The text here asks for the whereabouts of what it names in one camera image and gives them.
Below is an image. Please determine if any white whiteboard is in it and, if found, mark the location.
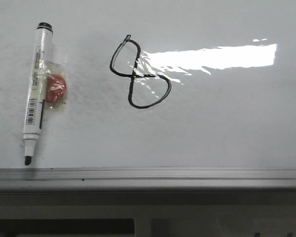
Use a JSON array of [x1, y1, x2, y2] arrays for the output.
[[0, 0, 296, 168]]

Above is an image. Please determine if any red magnet taped to marker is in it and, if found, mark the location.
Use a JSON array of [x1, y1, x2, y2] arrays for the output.
[[40, 60, 68, 111]]

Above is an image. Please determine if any aluminium whiteboard frame rail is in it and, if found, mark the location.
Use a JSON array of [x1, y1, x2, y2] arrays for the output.
[[0, 167, 296, 194]]

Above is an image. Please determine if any white black whiteboard marker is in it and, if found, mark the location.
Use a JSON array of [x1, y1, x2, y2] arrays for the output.
[[23, 22, 53, 166]]

